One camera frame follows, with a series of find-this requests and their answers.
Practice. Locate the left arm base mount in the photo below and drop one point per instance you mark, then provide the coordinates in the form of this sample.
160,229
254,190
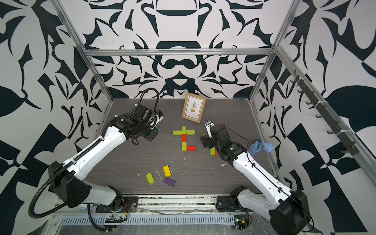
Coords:
126,204

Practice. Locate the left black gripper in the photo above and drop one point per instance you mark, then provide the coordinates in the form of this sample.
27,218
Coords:
154,132

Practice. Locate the circuit board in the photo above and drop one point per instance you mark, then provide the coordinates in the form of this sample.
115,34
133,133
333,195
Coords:
241,224
116,219

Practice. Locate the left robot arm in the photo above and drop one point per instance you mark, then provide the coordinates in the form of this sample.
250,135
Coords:
70,184

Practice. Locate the lime block top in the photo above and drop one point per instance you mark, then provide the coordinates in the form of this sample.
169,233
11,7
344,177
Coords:
177,133

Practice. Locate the yellow block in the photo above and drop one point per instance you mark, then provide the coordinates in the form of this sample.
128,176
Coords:
167,171

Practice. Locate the left circuit board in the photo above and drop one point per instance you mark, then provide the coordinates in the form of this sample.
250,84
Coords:
116,219

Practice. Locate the blue cloth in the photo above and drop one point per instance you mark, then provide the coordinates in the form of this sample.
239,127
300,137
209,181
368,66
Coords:
258,146

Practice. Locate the black wall hook rail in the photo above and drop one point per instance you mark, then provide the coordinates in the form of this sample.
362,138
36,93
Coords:
326,112

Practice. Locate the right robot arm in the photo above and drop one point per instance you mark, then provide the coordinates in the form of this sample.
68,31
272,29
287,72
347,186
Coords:
287,210

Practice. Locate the white cable duct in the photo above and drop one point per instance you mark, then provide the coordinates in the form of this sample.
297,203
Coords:
139,219

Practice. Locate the purple block lower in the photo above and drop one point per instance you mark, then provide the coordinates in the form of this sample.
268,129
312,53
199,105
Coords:
169,181

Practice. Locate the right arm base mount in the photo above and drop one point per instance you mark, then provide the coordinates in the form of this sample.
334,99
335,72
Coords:
229,203

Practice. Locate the right circuit board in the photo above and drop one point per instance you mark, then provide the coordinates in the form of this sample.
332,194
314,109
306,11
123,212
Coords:
241,224

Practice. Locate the wooden picture frame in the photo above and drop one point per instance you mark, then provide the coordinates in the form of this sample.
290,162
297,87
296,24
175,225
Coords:
193,107

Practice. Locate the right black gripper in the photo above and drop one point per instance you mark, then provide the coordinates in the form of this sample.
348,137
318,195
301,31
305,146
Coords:
205,141

